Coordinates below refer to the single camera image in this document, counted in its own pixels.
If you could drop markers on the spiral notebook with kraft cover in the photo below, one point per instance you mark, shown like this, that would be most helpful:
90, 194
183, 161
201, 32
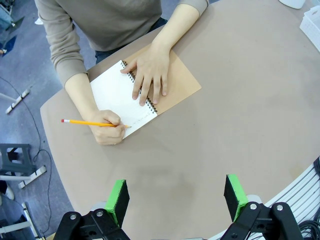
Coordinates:
112, 92

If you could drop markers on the yellow pencil with red eraser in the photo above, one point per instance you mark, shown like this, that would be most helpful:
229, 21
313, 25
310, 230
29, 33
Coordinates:
82, 122

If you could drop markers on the person's left forearm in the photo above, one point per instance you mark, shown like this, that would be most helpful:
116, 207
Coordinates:
175, 27

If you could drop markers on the white sneaker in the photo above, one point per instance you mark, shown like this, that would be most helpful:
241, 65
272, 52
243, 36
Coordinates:
9, 193
39, 21

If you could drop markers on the white stand with floor foot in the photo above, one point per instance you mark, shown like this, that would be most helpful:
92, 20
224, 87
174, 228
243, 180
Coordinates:
17, 100
32, 177

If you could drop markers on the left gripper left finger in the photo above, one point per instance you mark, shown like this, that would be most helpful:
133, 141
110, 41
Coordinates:
117, 200

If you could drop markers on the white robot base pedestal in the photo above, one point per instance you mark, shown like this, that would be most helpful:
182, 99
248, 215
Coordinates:
291, 3

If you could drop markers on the person in beige sweater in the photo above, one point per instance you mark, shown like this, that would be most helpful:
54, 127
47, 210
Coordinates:
107, 22

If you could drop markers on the person's right hand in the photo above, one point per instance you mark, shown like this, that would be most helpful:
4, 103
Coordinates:
107, 135

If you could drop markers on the grey plastic step stool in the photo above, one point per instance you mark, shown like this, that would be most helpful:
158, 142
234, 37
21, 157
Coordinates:
15, 165

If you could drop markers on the white perforated plastic basket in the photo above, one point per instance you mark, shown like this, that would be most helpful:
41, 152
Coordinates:
312, 23

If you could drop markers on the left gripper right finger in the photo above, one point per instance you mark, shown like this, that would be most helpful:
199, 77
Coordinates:
235, 197

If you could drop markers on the person's left hand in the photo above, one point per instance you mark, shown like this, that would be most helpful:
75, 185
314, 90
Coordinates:
150, 67

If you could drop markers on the white slatted rail frame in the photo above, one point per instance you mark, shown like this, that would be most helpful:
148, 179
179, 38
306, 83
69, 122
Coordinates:
300, 190

